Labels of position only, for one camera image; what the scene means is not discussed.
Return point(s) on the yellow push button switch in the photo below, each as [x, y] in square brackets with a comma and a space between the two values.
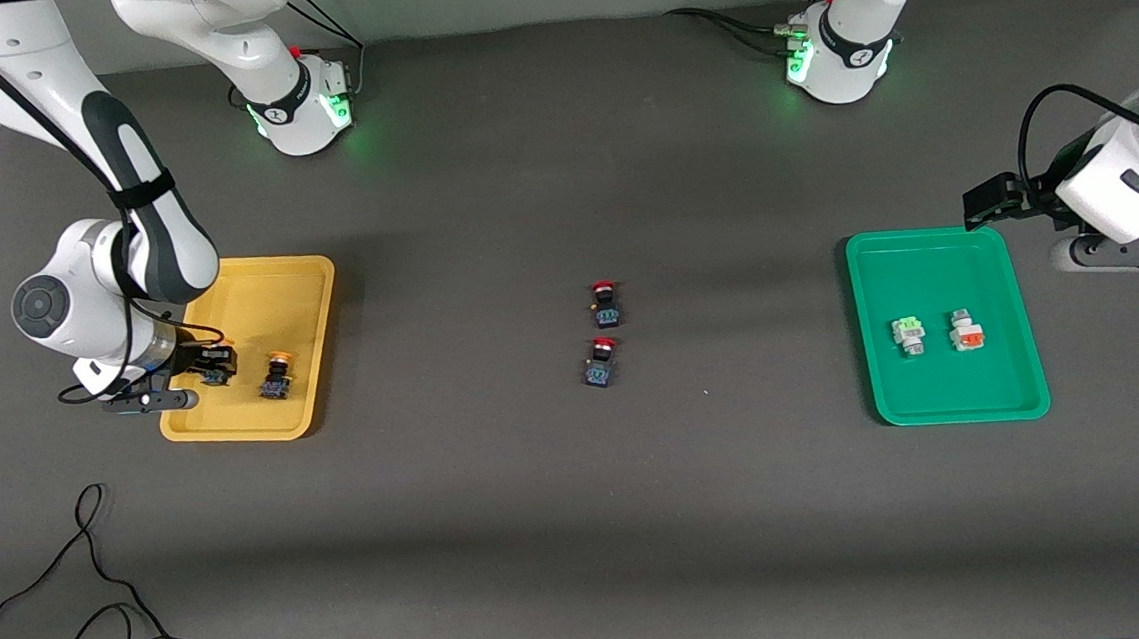
[216, 376]
[276, 380]

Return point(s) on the green button orange base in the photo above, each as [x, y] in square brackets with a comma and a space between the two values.
[966, 332]

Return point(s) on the green button light green base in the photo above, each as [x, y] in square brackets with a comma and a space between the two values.
[908, 334]

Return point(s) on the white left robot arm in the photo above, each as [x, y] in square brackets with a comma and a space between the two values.
[846, 49]

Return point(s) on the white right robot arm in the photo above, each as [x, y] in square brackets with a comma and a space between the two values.
[152, 228]

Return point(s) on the yellow plastic tray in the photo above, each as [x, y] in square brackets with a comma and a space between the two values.
[267, 300]

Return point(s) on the green plastic tray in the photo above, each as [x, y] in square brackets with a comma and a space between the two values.
[945, 383]

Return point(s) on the red push button switch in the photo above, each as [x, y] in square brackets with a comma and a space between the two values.
[600, 369]
[607, 312]

